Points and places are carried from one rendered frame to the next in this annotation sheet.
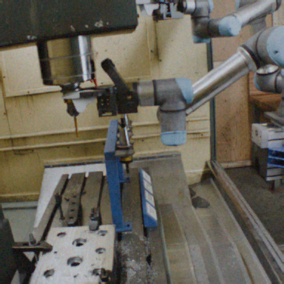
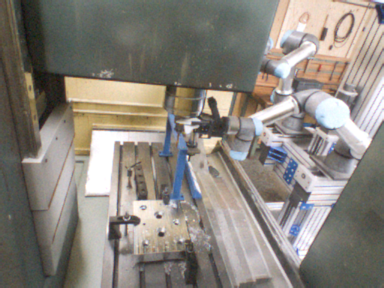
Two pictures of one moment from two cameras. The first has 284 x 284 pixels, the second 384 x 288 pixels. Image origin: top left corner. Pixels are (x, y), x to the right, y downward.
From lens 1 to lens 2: 0.47 m
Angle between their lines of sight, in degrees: 25
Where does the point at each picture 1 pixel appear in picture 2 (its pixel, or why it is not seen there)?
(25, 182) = not seen: hidden behind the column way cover
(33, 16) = (184, 68)
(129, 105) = (219, 132)
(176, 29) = not seen: hidden behind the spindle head
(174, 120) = (245, 146)
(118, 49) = not seen: hidden behind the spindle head
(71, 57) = (196, 99)
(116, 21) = (241, 86)
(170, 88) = (249, 127)
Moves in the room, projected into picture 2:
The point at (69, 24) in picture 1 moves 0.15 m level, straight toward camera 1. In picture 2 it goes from (209, 82) to (232, 100)
